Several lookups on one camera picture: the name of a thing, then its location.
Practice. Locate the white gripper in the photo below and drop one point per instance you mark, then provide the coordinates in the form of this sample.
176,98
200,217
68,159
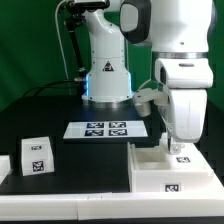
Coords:
184,81

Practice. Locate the white cabinet door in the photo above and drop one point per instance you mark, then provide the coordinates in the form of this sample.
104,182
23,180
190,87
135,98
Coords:
187,158

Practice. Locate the white cabinet body box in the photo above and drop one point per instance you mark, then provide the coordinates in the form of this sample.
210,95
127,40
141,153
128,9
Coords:
149,171

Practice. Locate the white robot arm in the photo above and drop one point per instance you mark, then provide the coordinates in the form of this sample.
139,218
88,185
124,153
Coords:
177,32

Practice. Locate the white wedge cabinet top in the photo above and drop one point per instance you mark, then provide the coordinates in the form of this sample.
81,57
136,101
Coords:
36,156

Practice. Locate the white marker plate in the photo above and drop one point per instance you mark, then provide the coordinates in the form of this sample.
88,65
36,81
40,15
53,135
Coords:
105,129

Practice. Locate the white obstacle fence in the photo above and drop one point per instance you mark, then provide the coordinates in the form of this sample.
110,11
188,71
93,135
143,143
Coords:
208,202

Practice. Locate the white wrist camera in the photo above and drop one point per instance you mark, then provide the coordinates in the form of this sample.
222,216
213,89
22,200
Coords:
142,98

